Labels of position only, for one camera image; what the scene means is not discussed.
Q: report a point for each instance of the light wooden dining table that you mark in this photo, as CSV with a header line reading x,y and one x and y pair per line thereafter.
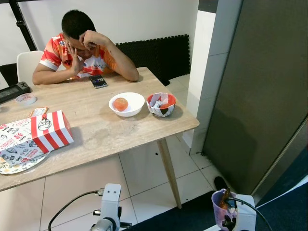
x,y
106,130

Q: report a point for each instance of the grey fridge cabinet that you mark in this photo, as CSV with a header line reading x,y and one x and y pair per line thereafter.
x,y
260,96

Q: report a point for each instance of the black smartphone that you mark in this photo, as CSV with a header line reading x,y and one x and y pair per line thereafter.
x,y
98,82

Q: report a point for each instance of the red paper KFC bowl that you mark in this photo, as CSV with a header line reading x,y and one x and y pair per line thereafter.
x,y
161,111

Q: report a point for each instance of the black foam wall padding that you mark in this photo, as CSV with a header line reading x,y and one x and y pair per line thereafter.
x,y
159,55

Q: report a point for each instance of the orange tomato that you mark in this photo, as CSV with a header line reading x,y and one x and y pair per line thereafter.
x,y
120,104

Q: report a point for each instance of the person in orange jersey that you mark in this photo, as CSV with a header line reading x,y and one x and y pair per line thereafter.
x,y
57,55

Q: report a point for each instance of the slanted black stand pole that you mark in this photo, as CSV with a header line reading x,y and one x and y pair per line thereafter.
x,y
21,21

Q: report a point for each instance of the brown food piece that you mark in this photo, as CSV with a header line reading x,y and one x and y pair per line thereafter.
x,y
225,202

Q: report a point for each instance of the purple plastic measuring jug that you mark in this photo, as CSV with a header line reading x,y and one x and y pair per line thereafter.
x,y
217,211

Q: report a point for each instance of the white chair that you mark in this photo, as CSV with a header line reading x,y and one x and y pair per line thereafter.
x,y
26,65

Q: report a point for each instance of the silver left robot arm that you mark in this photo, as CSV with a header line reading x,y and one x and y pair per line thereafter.
x,y
103,227

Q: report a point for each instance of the black digital clock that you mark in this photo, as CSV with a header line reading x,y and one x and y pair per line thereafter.
x,y
14,91

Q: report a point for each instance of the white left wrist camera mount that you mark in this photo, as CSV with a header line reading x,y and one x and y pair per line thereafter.
x,y
111,199

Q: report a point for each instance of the white ceramic bowl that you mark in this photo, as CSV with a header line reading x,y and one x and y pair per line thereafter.
x,y
134,107

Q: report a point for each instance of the black slipper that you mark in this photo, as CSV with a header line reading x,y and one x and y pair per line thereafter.
x,y
220,183

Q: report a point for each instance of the patterned round plate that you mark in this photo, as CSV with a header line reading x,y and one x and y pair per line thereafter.
x,y
24,168

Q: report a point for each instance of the small sauce packet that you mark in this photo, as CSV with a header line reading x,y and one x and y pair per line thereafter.
x,y
38,111

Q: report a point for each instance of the small clear plastic cup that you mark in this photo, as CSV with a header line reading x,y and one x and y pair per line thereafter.
x,y
26,99

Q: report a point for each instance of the red white KFC box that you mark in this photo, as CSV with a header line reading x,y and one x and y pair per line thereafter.
x,y
53,132

